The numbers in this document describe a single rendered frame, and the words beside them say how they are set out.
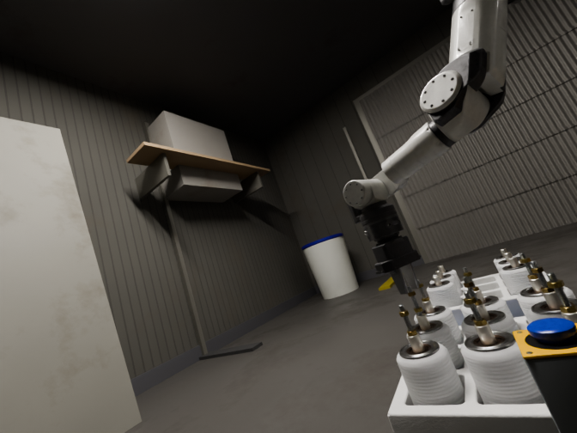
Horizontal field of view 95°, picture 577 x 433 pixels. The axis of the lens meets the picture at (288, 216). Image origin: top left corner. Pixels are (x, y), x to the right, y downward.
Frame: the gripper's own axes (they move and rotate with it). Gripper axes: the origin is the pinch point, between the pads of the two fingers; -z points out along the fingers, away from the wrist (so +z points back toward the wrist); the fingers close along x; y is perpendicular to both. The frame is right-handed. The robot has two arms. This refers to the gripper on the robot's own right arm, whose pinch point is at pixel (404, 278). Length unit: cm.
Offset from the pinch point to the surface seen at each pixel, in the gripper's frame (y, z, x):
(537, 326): -31.1, -4.0, -14.8
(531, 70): 56, 126, 336
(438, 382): -10.3, -15.8, -12.3
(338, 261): 236, 3, 137
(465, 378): -9.1, -18.9, -4.6
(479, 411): -16.0, -18.9, -12.1
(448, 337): -4.6, -13.7, 0.5
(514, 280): 3.2, -15.0, 44.6
